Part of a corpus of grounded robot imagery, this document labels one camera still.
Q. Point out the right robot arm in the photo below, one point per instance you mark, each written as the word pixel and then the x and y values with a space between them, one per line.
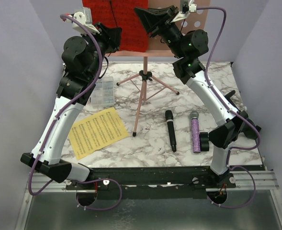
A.
pixel 188 68

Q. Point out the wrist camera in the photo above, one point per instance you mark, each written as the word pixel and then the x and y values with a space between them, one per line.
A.
pixel 186 8
pixel 84 17

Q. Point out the clear plastic parts box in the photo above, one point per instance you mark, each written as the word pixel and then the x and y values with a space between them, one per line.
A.
pixel 103 93

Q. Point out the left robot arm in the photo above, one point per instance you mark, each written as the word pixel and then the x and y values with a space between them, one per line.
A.
pixel 81 67

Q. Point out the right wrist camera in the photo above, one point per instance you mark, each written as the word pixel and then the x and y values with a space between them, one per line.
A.
pixel 186 8

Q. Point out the black microphone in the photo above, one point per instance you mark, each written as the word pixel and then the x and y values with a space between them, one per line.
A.
pixel 172 138

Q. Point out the purple glitter microphone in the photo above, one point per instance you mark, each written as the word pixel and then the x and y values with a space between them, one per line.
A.
pixel 196 145

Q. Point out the aluminium frame rail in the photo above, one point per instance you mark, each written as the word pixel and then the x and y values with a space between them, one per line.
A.
pixel 195 182

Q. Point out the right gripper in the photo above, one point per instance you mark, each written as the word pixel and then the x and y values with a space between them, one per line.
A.
pixel 163 22

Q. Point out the black microphone stand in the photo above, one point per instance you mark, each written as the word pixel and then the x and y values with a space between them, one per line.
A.
pixel 246 129
pixel 204 141

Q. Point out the pink music stand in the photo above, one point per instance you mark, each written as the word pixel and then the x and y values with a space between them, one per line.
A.
pixel 157 49

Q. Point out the yellow sheet music page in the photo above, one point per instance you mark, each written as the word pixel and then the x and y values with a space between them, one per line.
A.
pixel 96 132

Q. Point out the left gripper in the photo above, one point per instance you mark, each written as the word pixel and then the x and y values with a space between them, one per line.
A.
pixel 111 35

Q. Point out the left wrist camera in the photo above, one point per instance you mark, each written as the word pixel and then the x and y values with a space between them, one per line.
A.
pixel 84 17

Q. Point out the red sheet music page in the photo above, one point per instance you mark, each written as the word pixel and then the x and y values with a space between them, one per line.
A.
pixel 120 13

